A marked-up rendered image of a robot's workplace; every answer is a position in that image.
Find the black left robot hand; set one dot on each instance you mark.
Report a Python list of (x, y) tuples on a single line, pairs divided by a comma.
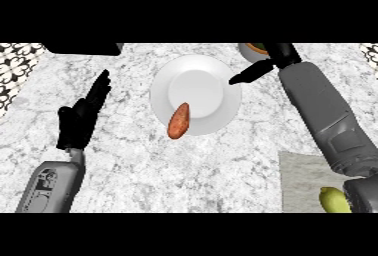
[(78, 120)]

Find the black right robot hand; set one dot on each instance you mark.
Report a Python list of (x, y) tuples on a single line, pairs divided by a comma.
[(274, 60)]

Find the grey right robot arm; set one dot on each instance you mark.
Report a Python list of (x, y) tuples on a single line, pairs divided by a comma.
[(329, 126)]

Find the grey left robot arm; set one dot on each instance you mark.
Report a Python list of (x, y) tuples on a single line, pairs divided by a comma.
[(51, 186)]

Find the white round plate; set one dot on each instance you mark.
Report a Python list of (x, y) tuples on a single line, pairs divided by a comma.
[(195, 95)]

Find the orange sweet potato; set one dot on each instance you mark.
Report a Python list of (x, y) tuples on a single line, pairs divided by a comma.
[(178, 121)]

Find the grey placemat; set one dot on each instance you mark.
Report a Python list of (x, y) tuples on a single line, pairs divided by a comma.
[(307, 183)]

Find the grey bowl with orange contents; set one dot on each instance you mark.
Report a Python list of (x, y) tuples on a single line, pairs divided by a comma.
[(252, 51)]

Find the black appliance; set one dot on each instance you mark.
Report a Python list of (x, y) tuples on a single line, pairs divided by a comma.
[(82, 48)]

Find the yellow-green squash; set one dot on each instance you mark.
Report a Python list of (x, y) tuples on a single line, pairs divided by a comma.
[(333, 200)]

